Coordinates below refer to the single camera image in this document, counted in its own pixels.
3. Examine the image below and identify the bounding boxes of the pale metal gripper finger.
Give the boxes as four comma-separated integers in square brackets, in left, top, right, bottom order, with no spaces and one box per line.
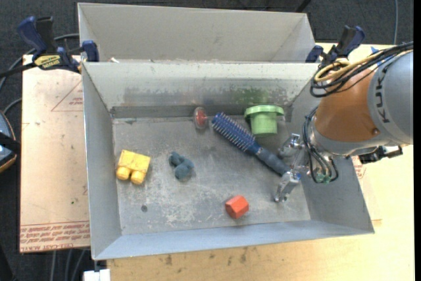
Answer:
[285,170,302,195]
[274,172,292,203]

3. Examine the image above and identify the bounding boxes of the green flanged plastic cup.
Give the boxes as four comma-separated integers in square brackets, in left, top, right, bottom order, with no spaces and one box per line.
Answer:
[243,105,285,137]

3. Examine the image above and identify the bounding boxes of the red hexagonal block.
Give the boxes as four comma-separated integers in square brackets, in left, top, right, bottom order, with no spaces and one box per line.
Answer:
[224,195,250,220]

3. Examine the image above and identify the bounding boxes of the blue hairbrush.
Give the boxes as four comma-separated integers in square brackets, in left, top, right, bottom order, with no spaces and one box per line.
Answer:
[210,112,292,176]

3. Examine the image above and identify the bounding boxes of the grey metal bin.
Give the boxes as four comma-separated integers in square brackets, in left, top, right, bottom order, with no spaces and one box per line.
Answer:
[77,2,376,261]

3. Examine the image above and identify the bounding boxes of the red clear spinning top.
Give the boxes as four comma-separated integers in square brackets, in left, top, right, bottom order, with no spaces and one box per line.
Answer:
[193,106,209,131]

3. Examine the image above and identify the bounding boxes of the dark blue lumpy toy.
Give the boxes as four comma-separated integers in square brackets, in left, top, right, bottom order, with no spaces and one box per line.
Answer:
[168,151,195,181]

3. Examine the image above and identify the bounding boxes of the yellow toy building block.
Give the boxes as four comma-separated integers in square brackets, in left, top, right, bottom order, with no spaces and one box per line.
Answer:
[114,149,152,186]

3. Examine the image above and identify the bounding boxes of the black cylinder on white bracket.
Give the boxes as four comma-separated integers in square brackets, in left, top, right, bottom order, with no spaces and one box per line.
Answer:
[358,145,404,165]

